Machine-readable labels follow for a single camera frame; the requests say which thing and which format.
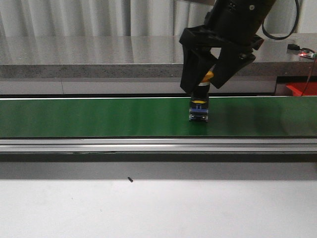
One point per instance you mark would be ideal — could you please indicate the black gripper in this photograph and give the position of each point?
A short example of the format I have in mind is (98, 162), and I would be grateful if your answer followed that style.
(229, 22)

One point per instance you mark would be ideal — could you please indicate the yellow mushroom push button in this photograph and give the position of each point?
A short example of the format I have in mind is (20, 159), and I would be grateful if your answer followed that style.
(199, 102)

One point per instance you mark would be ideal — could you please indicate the grey stone bench right slab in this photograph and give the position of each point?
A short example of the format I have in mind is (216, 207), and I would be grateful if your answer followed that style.
(274, 59)

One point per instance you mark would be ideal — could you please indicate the grey stone bench slab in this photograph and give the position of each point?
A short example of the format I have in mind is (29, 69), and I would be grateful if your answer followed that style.
(91, 57)
(274, 59)

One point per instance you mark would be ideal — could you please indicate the green conveyor belt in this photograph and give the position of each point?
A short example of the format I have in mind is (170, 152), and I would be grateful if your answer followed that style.
(157, 117)

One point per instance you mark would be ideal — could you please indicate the black connector plug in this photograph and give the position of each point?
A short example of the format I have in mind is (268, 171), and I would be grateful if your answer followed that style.
(293, 47)

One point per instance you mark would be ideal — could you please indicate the red plastic bin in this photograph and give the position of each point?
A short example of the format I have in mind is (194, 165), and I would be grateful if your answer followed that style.
(301, 89)

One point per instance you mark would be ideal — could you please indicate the small lit circuit board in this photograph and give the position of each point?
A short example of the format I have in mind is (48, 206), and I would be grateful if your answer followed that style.
(308, 54)

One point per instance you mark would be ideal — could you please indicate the grey stone bench left slab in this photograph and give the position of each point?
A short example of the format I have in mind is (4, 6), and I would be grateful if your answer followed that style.
(91, 57)

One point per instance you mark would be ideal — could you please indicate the grey pleated curtain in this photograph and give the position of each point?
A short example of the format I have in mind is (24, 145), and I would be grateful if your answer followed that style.
(36, 18)

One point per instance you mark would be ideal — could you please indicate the aluminium conveyor frame rail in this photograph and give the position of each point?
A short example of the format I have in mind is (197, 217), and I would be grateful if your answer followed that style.
(195, 145)

